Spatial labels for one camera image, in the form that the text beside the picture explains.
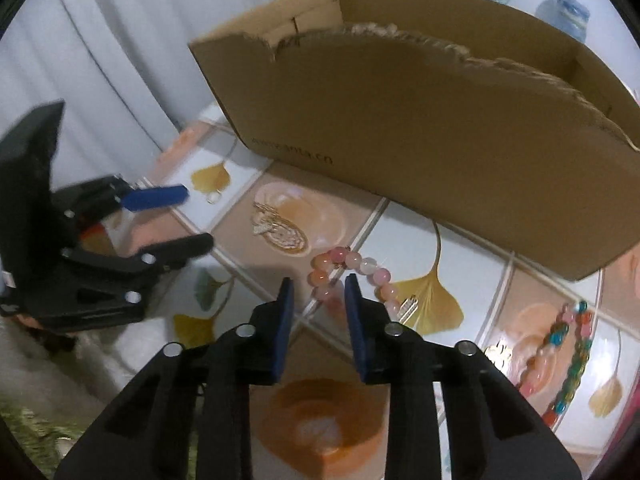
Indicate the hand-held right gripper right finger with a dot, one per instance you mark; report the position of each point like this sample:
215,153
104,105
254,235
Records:
356,330

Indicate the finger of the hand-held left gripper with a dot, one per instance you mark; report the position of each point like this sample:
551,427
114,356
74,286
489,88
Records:
160,197
175,247

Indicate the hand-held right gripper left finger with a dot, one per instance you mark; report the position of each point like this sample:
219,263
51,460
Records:
284,330

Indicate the brown cardboard box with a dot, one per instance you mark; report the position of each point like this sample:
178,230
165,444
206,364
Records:
425,135

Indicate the white fluffy blanket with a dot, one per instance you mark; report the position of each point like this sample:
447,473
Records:
100,360

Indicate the white curtain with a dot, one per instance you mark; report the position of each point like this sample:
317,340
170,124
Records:
125,60

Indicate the green shaggy rug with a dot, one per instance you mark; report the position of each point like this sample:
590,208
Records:
30,440

